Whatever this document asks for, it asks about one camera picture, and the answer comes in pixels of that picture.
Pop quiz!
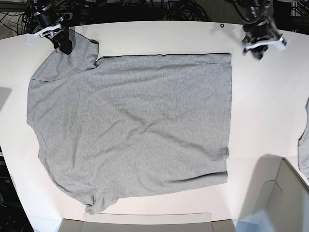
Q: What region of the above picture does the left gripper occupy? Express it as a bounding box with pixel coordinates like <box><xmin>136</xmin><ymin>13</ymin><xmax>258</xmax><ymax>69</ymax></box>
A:
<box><xmin>242</xmin><ymin>16</ymin><xmax>281</xmax><ymax>52</ymax></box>

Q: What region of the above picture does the black power strip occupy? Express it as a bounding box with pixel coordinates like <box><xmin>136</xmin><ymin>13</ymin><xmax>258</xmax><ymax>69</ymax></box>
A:
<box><xmin>58</xmin><ymin>12</ymin><xmax>73</xmax><ymax>21</ymax></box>

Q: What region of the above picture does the grey plastic bin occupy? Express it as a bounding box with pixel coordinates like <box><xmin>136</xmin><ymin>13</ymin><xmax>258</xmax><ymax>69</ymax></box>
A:
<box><xmin>234</xmin><ymin>155</ymin><xmax>309</xmax><ymax>232</ymax></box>

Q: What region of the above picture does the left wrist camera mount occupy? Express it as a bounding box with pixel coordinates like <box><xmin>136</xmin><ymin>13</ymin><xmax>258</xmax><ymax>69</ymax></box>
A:
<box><xmin>244</xmin><ymin>36</ymin><xmax>288</xmax><ymax>53</ymax></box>

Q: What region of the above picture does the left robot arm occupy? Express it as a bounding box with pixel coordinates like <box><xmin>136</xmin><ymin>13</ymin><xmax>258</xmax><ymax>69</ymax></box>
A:
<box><xmin>231</xmin><ymin>0</ymin><xmax>287</xmax><ymax>58</ymax></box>

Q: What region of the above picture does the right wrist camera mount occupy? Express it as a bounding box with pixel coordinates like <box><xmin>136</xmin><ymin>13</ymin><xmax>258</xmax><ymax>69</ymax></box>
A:
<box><xmin>25</xmin><ymin>23</ymin><xmax>62</xmax><ymax>46</ymax></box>

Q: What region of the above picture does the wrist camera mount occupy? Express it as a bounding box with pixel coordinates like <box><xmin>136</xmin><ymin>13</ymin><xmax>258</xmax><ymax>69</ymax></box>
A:
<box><xmin>25</xmin><ymin>23</ymin><xmax>62</xmax><ymax>46</ymax></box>
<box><xmin>244</xmin><ymin>36</ymin><xmax>288</xmax><ymax>53</ymax></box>

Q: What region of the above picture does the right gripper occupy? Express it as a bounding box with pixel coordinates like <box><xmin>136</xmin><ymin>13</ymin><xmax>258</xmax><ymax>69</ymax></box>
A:
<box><xmin>33</xmin><ymin>6</ymin><xmax>72</xmax><ymax>55</ymax></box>

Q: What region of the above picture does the grey T-shirt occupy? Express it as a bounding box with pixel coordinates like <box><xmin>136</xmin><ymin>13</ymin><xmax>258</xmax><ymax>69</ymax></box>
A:
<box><xmin>27</xmin><ymin>33</ymin><xmax>232</xmax><ymax>214</ymax></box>

